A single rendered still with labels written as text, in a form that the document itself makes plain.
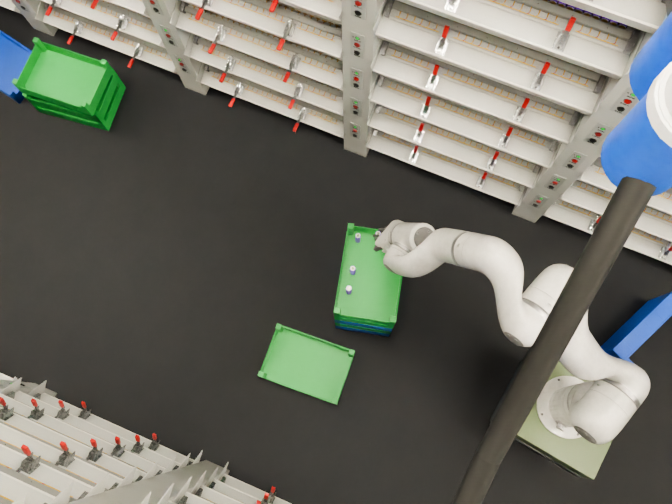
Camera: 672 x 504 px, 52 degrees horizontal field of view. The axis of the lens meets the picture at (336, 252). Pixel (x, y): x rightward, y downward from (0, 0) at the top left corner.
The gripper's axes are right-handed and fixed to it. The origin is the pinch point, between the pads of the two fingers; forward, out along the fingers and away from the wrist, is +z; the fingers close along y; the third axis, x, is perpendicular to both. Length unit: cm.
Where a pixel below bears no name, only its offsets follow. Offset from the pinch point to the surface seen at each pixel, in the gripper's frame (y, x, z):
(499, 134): 47.9, -6.0, -8.9
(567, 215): 57, -54, 14
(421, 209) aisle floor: 29, -19, 43
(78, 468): -98, 31, -34
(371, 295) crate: -14.6, -13.8, 9.9
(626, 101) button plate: 50, -6, -64
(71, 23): -1, 125, 96
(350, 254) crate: -8.2, -0.9, 15.8
